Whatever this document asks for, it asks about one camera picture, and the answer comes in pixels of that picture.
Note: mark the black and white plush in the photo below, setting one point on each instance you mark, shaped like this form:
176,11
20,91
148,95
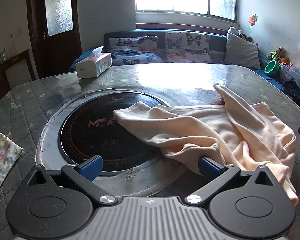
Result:
245,35

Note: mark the dark wooden door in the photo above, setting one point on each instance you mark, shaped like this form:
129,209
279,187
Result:
57,42

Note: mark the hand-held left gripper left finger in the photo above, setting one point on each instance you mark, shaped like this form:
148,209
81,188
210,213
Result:
91,168

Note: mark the floral patterned cloth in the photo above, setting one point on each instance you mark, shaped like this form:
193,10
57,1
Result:
1,160

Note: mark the butterfly print cushion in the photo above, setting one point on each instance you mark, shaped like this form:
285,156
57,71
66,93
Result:
187,46
132,52

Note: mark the round black induction cooktop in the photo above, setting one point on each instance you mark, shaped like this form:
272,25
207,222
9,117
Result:
90,135

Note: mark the dark blue clothing pile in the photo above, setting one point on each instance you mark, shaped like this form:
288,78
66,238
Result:
293,91

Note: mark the white tissue box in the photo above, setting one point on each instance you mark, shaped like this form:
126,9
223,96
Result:
92,66

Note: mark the green plastic bowl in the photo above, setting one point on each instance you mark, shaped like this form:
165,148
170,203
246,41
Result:
272,67

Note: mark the colourful pinwheel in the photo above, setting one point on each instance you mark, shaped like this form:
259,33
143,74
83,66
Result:
252,21

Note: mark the blue sofa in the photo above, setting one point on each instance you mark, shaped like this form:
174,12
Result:
217,43

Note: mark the grey pillow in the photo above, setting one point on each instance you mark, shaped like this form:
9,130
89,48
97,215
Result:
242,51

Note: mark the clear plastic container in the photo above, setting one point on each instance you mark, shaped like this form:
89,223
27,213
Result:
296,73

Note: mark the chair with pale backrest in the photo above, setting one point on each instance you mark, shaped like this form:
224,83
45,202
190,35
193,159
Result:
17,73

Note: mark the orange toy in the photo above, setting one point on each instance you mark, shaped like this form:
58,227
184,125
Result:
285,60

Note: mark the peach long-sleeved garment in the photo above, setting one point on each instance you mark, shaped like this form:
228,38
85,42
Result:
202,130

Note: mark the stuffed toy animal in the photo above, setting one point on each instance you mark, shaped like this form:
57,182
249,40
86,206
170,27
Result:
277,53

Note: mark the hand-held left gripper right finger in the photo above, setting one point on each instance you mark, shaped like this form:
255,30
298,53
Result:
208,168

